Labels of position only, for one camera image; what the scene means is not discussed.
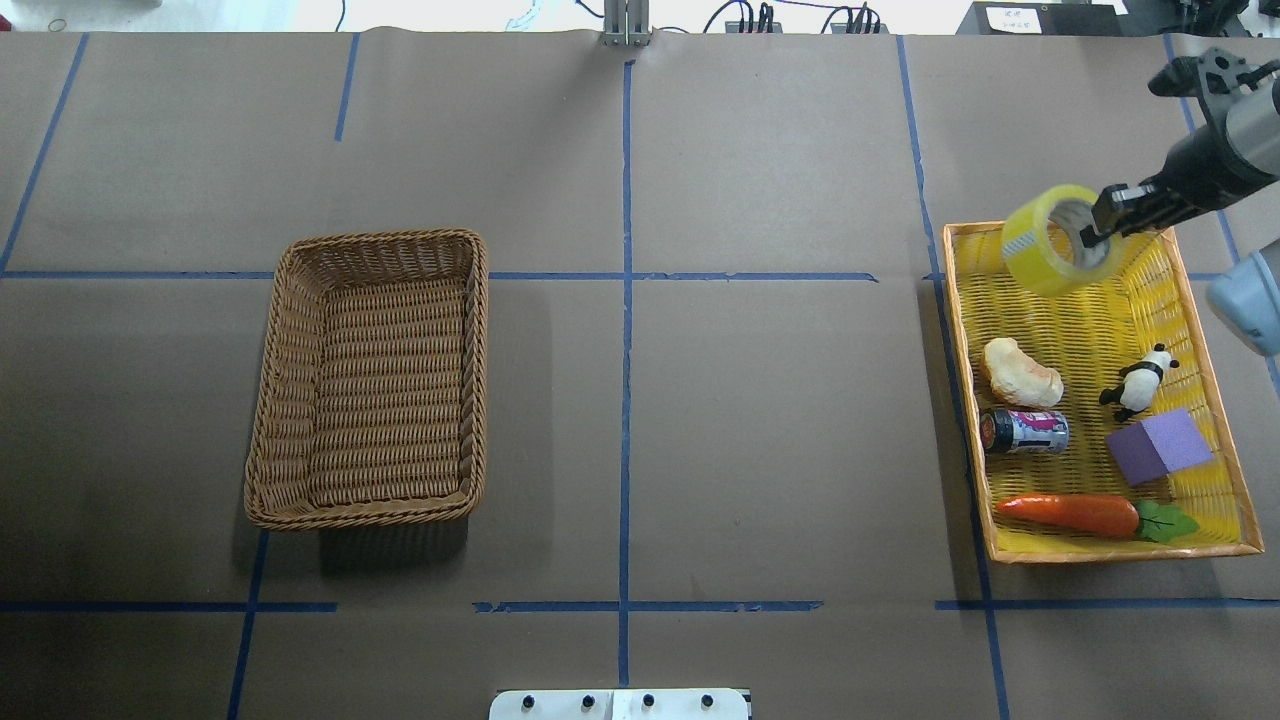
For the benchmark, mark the small drink can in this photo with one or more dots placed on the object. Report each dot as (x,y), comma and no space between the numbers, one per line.
(1008,431)

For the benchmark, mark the aluminium frame post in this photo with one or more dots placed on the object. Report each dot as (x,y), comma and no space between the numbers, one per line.
(626,23)

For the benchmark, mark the purple cube block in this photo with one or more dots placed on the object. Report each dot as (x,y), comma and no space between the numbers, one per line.
(1157,446)

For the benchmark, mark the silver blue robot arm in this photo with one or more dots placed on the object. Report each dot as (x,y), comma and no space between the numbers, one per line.
(1239,99)

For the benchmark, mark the white mounting plate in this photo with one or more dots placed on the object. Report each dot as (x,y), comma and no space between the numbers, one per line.
(623,703)

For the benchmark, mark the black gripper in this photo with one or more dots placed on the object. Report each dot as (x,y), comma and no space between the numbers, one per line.
(1200,176)

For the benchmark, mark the toy bread croissant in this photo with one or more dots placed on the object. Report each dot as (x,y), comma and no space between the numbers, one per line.
(1017,379)

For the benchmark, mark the yellow woven basket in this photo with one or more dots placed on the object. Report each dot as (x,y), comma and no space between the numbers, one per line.
(1089,335)

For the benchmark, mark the brown wicker basket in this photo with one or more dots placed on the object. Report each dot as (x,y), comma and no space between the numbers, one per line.
(372,396)

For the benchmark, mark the yellow tape roll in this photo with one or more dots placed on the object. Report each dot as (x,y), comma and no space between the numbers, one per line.
(1051,247)

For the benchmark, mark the toy orange carrot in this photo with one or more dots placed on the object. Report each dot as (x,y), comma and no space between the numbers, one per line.
(1110,516)

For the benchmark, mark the toy panda figure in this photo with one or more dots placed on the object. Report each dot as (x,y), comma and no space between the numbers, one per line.
(1137,384)

